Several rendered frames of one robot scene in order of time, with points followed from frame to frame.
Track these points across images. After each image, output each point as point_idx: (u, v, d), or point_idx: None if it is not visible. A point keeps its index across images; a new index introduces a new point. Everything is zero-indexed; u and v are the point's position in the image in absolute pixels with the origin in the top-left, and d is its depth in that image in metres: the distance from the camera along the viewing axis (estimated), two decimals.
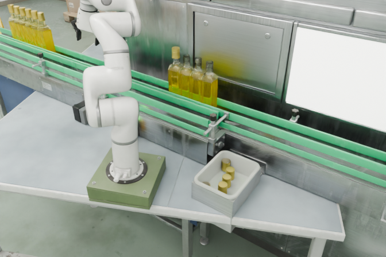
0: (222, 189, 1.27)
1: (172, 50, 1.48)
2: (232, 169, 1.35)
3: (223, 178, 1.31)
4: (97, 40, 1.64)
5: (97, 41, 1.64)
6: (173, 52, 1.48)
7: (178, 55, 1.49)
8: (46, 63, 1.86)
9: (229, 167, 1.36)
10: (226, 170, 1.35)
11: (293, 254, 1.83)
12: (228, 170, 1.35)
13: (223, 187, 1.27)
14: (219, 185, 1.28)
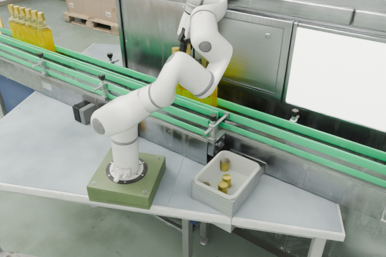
0: (222, 189, 1.27)
1: (172, 50, 1.48)
2: (186, 43, 1.44)
3: (223, 178, 1.31)
4: (191, 43, 1.45)
5: (191, 44, 1.46)
6: (174, 52, 1.48)
7: None
8: (46, 63, 1.86)
9: None
10: (188, 45, 1.42)
11: (293, 254, 1.83)
12: (187, 44, 1.43)
13: (223, 187, 1.27)
14: (219, 185, 1.28)
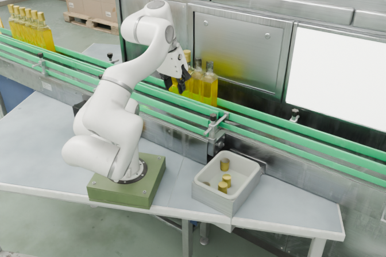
0: (222, 189, 1.27)
1: None
2: (187, 50, 1.46)
3: (223, 178, 1.31)
4: (180, 87, 1.13)
5: (181, 88, 1.13)
6: None
7: None
8: (46, 63, 1.86)
9: (184, 51, 1.45)
10: (188, 53, 1.44)
11: (293, 254, 1.83)
12: (188, 51, 1.45)
13: (223, 187, 1.27)
14: (219, 185, 1.28)
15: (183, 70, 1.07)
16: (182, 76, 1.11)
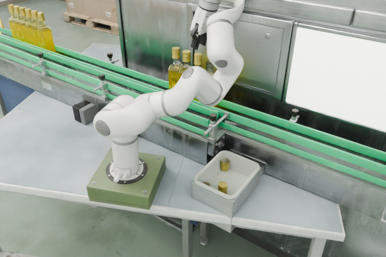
0: (222, 189, 1.27)
1: (172, 50, 1.48)
2: (187, 50, 1.46)
3: (200, 55, 1.42)
4: (205, 39, 1.41)
5: (205, 39, 1.42)
6: (174, 52, 1.48)
7: (179, 55, 1.49)
8: (46, 63, 1.86)
9: (184, 51, 1.45)
10: (188, 53, 1.44)
11: (293, 254, 1.83)
12: (188, 51, 1.45)
13: (223, 187, 1.27)
14: (219, 185, 1.28)
15: None
16: None
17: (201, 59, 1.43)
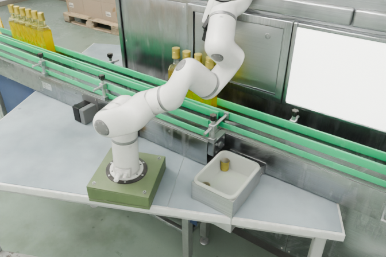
0: None
1: (172, 50, 1.48)
2: (187, 50, 1.46)
3: (200, 55, 1.42)
4: None
5: None
6: (174, 52, 1.48)
7: (179, 55, 1.49)
8: (46, 63, 1.86)
9: (184, 51, 1.45)
10: (188, 53, 1.44)
11: (293, 254, 1.83)
12: (188, 51, 1.45)
13: None
14: (210, 58, 1.39)
15: None
16: None
17: (201, 59, 1.43)
